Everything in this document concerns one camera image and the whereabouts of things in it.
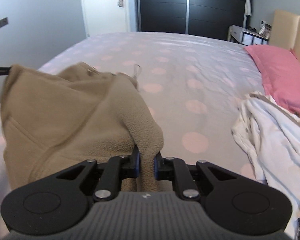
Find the beige fleece jacket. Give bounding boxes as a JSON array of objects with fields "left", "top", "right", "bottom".
[{"left": 0, "top": 62, "right": 164, "bottom": 191}]

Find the polka dot bed sheet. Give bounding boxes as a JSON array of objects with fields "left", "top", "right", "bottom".
[{"left": 0, "top": 31, "right": 300, "bottom": 240}]

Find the white crumpled garment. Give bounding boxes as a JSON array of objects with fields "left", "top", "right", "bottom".
[{"left": 231, "top": 91, "right": 300, "bottom": 221}]

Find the white door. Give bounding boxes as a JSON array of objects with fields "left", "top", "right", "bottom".
[{"left": 81, "top": 0, "right": 129, "bottom": 37}]

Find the pink pillow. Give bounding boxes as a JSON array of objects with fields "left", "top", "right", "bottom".
[{"left": 244, "top": 44, "right": 300, "bottom": 115}]

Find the white bedside table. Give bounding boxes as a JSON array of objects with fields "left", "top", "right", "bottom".
[{"left": 227, "top": 25, "right": 269, "bottom": 46}]

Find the black sliding wardrobe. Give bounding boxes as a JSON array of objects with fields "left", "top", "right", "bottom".
[{"left": 137, "top": 0, "right": 249, "bottom": 40}]

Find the beige padded headboard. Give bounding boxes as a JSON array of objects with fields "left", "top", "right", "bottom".
[{"left": 269, "top": 9, "right": 300, "bottom": 62}]

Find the photo frame on table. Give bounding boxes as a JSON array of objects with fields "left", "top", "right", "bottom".
[{"left": 258, "top": 23, "right": 272, "bottom": 39}]

